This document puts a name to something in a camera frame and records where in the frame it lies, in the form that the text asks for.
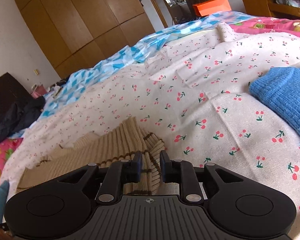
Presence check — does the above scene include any beige brown-striped knit sweater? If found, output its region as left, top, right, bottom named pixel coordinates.
left=17, top=118, right=165, bottom=195

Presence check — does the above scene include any black clothing pile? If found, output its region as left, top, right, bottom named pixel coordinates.
left=0, top=96, right=46, bottom=143

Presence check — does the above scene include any cherry print cream sheet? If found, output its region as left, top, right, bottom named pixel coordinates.
left=0, top=22, right=300, bottom=240

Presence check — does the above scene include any pink container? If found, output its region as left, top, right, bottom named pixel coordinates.
left=31, top=84, right=47, bottom=99

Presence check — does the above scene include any blue white patterned quilt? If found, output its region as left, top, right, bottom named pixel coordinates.
left=9, top=11, right=256, bottom=138

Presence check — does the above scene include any blue knit sweater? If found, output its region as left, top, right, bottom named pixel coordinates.
left=249, top=67, right=300, bottom=135

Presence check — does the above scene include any dark wooden headboard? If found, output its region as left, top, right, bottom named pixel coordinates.
left=0, top=73, right=32, bottom=116

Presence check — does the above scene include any wooden wardrobe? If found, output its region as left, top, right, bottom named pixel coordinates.
left=15, top=0, right=154, bottom=78

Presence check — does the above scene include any orange box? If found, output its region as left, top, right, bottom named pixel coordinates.
left=192, top=0, right=232, bottom=17

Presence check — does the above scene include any wooden shelf cabinet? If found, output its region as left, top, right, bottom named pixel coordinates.
left=242, top=0, right=300, bottom=20

